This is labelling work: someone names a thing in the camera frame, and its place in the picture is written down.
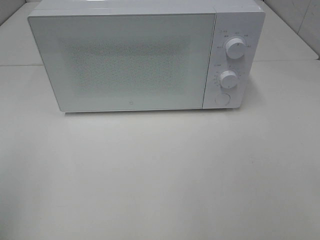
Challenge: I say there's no white microwave door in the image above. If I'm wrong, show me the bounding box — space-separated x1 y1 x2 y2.
28 13 215 112

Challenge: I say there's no round white door button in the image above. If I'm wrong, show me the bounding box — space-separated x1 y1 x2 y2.
215 93 231 106

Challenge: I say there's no white control knob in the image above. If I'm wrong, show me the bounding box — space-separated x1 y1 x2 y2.
225 37 246 60
219 70 238 89

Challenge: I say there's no white microwave oven body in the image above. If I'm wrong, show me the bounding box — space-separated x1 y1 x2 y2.
27 0 265 109

